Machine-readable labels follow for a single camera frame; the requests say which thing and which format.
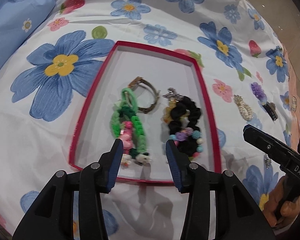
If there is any pink charm keychain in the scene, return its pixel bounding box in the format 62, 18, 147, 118
119, 121, 134, 167

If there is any colorful chunky bead bracelet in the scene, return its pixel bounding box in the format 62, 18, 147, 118
169, 127, 205, 158

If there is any green braided dog hair tie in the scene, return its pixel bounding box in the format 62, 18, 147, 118
110, 87, 151, 165

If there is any black velvet scrunchie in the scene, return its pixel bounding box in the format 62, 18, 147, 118
168, 96, 203, 159

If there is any amber yellow hair claw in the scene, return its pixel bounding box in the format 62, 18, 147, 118
162, 99, 177, 124

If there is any rose gold wristwatch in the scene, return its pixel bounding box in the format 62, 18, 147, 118
126, 76, 160, 114

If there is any right hand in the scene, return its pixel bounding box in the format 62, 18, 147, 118
262, 175, 300, 229

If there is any black hair claw clip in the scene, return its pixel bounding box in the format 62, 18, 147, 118
262, 102, 278, 121

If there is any pink patterned blanket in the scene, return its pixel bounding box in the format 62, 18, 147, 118
283, 47, 300, 151

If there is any purple flower hair clip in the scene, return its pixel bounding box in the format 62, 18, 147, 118
250, 82, 267, 105

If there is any floral white bed sheet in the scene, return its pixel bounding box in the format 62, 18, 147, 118
0, 0, 291, 236

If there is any red white tray box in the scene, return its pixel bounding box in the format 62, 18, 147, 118
69, 41, 222, 184

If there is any blue floral pillow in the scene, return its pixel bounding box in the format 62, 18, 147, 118
0, 0, 56, 70

